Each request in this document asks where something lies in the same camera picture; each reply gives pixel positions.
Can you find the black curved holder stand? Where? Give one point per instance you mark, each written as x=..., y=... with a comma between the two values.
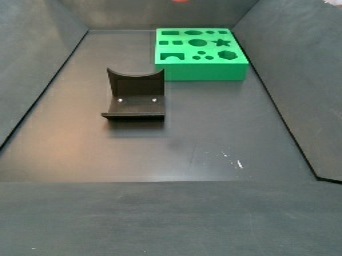
x=137, y=96

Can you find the green shape sorter box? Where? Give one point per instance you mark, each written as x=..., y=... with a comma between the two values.
x=199, y=54

